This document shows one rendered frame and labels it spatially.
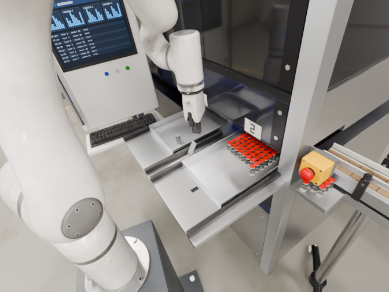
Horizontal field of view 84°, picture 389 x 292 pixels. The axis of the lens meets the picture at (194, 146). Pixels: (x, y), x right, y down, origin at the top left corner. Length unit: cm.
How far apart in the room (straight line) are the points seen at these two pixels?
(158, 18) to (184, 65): 15
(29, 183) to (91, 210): 10
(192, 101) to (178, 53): 14
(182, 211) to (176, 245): 95
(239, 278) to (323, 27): 139
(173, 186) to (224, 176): 20
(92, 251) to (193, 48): 54
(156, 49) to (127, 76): 73
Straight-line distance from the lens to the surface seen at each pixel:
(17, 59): 37
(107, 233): 56
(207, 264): 163
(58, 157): 39
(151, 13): 53
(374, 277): 182
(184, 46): 62
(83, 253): 56
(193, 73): 65
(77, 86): 138
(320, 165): 73
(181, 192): 83
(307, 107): 66
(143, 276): 73
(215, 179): 84
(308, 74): 63
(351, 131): 117
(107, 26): 132
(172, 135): 109
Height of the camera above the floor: 152
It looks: 40 degrees down
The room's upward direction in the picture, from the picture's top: 9 degrees counter-clockwise
